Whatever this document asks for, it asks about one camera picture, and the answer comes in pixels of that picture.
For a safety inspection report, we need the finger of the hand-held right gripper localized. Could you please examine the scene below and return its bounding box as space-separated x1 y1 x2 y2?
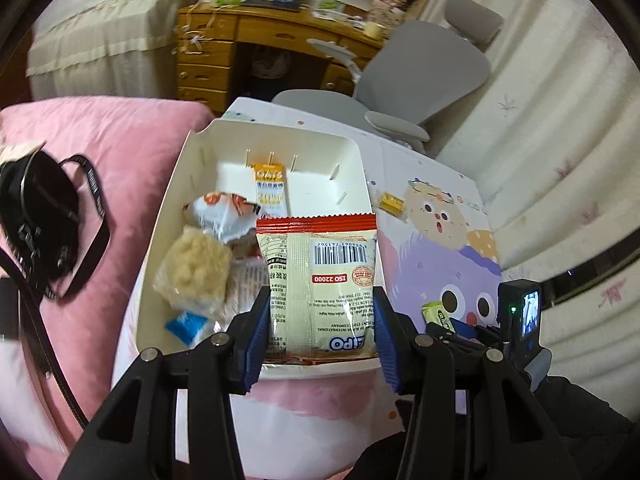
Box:
425 321 458 346
452 317 501 348

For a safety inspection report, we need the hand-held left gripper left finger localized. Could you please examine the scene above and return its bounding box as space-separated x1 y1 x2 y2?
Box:
60 285 273 480

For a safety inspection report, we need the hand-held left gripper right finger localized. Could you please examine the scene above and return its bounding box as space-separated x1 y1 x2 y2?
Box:
372 285 581 480

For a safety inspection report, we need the green snack packet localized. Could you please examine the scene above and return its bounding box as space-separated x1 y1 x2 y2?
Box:
421 301 453 333

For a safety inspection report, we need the clear white sweets packet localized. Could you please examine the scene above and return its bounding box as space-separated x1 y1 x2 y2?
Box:
227 255 273 321

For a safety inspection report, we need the blue snack packet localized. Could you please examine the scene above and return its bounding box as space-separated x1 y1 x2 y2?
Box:
165 310 213 346

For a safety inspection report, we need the cream packet with red edges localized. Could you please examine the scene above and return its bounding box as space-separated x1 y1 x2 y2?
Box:
255 212 378 361

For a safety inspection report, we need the clear puffed rice cake packet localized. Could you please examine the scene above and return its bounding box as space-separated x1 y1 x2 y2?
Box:
152 225 233 322

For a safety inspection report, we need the white red printed snack bag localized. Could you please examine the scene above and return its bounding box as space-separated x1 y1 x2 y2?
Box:
182 191 261 243

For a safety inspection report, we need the orange oat bar packet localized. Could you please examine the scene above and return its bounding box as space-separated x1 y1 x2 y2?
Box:
250 161 290 218

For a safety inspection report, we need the white storage box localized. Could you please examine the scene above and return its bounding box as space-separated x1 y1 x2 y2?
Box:
132 117 388 378

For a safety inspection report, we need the person's right forearm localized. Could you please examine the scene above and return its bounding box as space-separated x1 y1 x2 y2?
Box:
525 375 633 480

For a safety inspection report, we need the black shoulder bag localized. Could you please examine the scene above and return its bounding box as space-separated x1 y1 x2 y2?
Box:
0 152 111 303

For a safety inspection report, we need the person's black clothing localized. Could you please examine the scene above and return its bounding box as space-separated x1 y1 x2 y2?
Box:
350 430 416 480

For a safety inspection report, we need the small yellow snack packet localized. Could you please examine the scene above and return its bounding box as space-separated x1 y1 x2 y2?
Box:
380 192 406 216

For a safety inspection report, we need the white floral curtain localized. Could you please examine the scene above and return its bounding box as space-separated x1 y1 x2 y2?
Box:
420 0 640 401

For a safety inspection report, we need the black phone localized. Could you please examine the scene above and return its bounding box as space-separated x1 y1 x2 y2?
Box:
0 277 21 343

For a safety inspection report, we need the grey office chair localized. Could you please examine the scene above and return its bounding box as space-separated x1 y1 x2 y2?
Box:
272 0 503 156

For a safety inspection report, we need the dark cloth bundle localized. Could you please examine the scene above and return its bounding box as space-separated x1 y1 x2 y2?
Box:
250 47 293 81

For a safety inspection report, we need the wooden desk with drawers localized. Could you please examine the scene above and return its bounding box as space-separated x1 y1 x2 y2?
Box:
175 0 386 116

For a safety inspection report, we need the doll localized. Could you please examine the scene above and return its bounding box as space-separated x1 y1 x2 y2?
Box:
372 0 418 23

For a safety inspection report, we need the white lace cover cloth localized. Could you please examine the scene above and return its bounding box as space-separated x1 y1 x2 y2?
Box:
25 0 201 98

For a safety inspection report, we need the black strap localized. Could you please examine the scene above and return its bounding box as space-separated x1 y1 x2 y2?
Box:
0 247 90 431

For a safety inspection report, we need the white charging cable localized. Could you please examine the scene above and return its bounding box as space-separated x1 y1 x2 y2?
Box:
180 2 221 56

